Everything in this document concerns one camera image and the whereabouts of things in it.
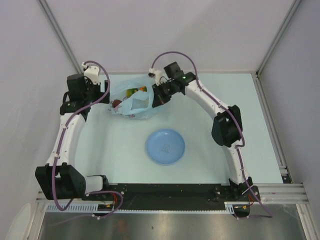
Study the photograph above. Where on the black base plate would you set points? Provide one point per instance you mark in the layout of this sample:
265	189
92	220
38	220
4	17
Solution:
182	197

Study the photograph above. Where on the aluminium corner post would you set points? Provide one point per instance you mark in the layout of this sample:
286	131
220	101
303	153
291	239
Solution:
52	21
278	36

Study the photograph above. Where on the orange fake persimmon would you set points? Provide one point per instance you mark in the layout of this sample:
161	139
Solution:
143	89

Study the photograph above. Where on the aluminium corner post left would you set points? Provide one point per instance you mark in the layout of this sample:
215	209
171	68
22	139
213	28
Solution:
52	21

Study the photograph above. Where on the aluminium right side rail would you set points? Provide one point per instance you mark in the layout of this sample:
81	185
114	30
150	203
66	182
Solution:
274	137

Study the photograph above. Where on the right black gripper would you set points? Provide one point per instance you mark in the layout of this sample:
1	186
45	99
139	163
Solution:
159	98

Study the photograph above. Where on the blue plastic plate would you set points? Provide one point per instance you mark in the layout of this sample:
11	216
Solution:
165	146

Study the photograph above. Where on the aluminium front rail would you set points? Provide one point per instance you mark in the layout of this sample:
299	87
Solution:
282	193

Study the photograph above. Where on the aluminium corner post right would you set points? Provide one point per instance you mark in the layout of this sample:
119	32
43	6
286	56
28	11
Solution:
278	36

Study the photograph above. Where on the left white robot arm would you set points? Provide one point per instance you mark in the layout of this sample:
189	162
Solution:
58	178

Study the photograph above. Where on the aluminium rail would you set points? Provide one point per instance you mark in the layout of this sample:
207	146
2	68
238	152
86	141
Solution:
274	137
282	193

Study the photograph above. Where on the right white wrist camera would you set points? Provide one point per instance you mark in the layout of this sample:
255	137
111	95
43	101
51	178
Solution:
156	74

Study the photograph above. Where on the green yellow fake citrus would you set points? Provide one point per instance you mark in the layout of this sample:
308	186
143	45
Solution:
130	92

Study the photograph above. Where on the white slotted cable duct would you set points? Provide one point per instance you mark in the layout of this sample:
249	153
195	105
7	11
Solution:
96	208

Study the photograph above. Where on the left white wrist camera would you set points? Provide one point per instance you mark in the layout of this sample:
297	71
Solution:
92	73

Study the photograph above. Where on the brown round fake fruit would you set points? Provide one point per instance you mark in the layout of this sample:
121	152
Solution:
116	102

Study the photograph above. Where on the light blue printed plastic bag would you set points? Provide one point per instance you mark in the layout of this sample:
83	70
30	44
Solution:
139	105

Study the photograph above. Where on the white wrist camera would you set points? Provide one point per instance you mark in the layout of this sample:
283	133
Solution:
156	74
92	73

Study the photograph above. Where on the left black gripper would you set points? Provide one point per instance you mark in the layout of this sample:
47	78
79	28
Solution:
99	94

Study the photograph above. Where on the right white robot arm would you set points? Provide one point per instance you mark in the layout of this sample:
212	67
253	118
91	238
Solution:
227	128

